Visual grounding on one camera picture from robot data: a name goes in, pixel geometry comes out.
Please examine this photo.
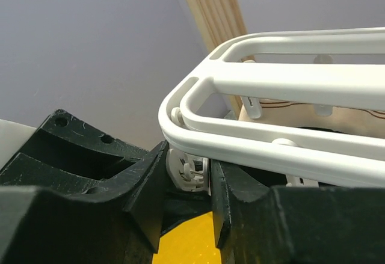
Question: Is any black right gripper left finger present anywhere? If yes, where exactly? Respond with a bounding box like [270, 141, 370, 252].
[1, 109, 168, 263]

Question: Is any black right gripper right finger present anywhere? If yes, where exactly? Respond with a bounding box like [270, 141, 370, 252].
[210, 161, 384, 263]

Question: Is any olive green underwear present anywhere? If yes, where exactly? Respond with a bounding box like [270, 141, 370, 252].
[237, 100, 385, 132]

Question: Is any white clip hanger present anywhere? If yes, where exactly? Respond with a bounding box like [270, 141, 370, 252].
[158, 28, 384, 192]

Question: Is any yellow plastic tray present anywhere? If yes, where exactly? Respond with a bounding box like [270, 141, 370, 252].
[152, 212, 222, 264]

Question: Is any wooden drying rack stand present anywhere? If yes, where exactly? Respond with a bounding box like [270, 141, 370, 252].
[176, 0, 265, 120]

